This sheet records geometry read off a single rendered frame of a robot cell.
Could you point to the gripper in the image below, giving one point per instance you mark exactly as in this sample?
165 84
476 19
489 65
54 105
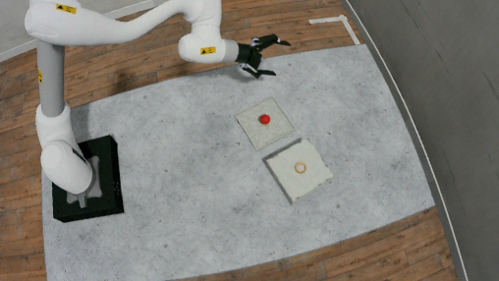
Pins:
246 50

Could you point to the red ball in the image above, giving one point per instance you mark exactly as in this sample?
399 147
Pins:
264 119

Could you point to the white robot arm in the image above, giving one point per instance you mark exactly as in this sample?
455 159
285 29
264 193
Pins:
66 23

